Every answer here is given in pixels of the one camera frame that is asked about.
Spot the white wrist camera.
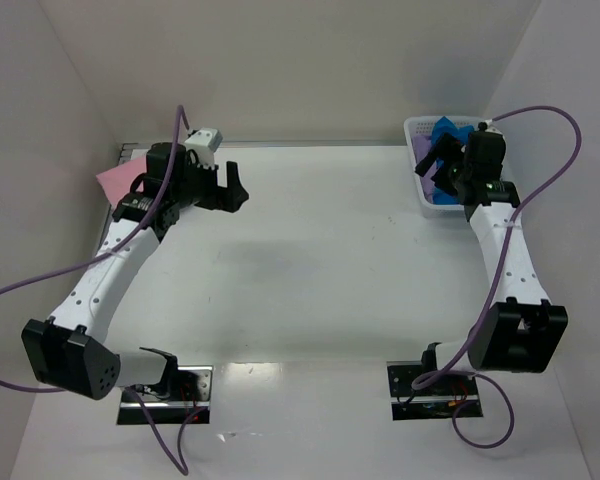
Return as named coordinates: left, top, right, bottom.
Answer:
left=184, top=128, right=223, bottom=169
left=477, top=119, right=503, bottom=136

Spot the pink folded t shirt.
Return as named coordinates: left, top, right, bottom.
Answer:
left=96, top=156, right=146, bottom=208

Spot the blue t shirt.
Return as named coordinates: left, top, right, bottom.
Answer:
left=430, top=116, right=475, bottom=205

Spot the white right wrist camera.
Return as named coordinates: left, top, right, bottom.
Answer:
left=477, top=119, right=503, bottom=136

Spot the white plastic basket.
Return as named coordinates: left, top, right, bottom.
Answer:
left=403, top=115, right=464, bottom=218

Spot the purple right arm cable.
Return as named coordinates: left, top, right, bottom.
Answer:
left=410, top=104, right=583, bottom=449

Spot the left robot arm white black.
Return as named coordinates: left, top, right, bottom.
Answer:
left=21, top=142, right=249, bottom=400

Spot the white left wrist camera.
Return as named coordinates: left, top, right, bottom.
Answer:
left=184, top=128, right=223, bottom=169

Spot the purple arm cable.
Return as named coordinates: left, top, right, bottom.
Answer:
left=0, top=104, right=201, bottom=476
left=410, top=104, right=583, bottom=449

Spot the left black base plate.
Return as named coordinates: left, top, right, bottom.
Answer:
left=135, top=365, right=214, bottom=425

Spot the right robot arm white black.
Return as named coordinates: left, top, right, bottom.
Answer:
left=414, top=129, right=568, bottom=389

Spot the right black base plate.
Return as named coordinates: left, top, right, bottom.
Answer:
left=387, top=362, right=483, bottom=421

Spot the lavender t shirt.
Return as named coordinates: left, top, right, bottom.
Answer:
left=412, top=134, right=437, bottom=203

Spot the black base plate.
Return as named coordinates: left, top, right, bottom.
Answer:
left=135, top=365, right=214, bottom=425
left=387, top=362, right=483, bottom=421

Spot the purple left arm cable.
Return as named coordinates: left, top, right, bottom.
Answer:
left=0, top=104, right=201, bottom=476

